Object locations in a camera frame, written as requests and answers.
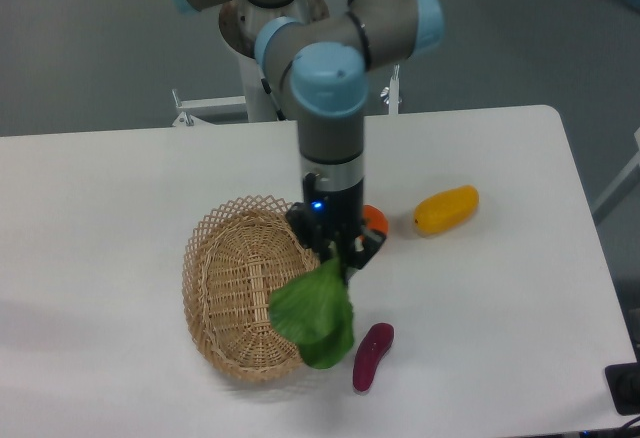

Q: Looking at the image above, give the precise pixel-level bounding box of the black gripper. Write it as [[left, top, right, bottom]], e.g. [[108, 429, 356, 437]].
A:
[[285, 173, 386, 282]]

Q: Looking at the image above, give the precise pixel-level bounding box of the green bok choy vegetable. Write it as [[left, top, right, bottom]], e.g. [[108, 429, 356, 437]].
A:
[[268, 246, 355, 370]]

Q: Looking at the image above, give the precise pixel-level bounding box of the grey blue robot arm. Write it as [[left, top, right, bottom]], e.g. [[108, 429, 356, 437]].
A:
[[173, 0, 444, 279]]

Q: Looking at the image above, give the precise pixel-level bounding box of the woven wicker basket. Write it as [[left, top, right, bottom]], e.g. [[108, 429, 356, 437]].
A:
[[182, 196, 318, 383]]

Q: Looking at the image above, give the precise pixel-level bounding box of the orange tangerine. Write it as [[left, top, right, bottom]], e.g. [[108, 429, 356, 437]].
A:
[[363, 204, 389, 236]]

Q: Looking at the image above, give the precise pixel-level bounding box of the yellow mango fruit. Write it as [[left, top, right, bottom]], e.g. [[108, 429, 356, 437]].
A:
[[413, 185, 479, 235]]

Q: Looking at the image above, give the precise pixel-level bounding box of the purple sweet potato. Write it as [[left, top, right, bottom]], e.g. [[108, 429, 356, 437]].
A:
[[352, 322, 395, 393]]

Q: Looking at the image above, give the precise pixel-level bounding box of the white table leg right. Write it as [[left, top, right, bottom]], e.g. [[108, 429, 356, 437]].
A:
[[591, 129, 639, 226]]

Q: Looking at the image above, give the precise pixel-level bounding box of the black box at table edge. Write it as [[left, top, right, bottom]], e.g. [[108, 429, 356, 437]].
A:
[[605, 362, 639, 416]]

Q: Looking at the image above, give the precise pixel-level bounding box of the black cable on pedestal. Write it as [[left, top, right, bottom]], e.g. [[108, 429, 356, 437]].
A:
[[259, 77, 288, 122]]

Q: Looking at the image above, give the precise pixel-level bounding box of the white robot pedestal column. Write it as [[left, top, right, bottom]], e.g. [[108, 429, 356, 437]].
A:
[[236, 53, 285, 123]]

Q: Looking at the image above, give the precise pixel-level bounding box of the white metal base frame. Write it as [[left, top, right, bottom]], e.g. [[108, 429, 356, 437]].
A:
[[171, 63, 403, 127]]

